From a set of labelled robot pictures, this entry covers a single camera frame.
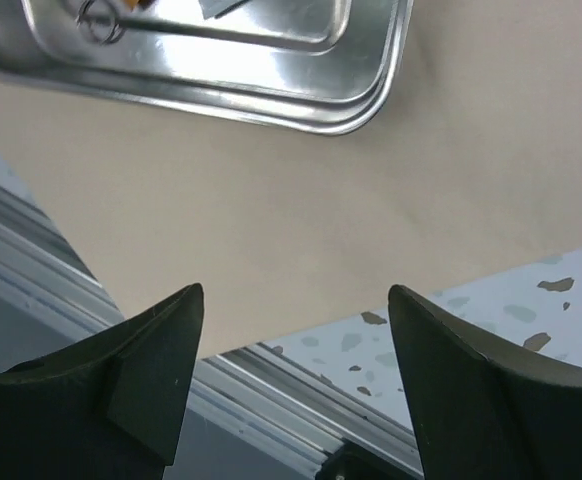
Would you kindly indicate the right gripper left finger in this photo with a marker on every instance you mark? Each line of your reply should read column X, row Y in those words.
column 110, row 406

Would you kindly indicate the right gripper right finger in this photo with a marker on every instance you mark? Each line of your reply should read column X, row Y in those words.
column 483, row 407

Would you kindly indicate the beige cloth mat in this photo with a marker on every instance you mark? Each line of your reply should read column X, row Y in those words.
column 473, row 166

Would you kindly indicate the stainless steel tray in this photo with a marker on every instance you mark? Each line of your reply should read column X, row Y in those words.
column 333, row 91

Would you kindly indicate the steel forceps with ring handles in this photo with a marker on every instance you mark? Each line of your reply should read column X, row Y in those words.
column 292, row 25

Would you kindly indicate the brown adhesive bandage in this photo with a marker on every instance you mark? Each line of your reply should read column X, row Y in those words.
column 132, row 5

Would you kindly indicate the green white packet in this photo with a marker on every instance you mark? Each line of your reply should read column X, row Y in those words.
column 217, row 8

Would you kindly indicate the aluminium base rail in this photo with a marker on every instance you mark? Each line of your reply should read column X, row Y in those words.
column 246, row 417

